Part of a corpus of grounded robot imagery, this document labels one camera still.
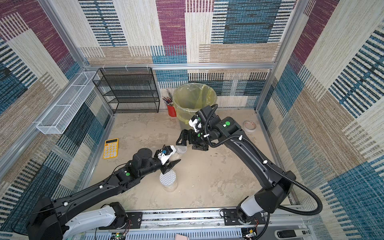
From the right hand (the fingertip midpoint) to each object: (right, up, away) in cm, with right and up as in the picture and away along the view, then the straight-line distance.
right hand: (187, 147), depth 68 cm
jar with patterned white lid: (-10, -17, +7) cm, 21 cm away
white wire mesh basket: (-61, +13, +4) cm, 62 cm away
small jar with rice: (-3, 0, -1) cm, 3 cm away
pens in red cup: (-16, +28, +44) cm, 54 cm away
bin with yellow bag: (-1, +28, +37) cm, 47 cm away
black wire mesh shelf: (-43, +35, +41) cm, 69 cm away
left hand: (-5, -4, +7) cm, 10 cm away
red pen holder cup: (-14, +20, +48) cm, 53 cm away
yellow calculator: (-51, -5, +31) cm, 60 cm away
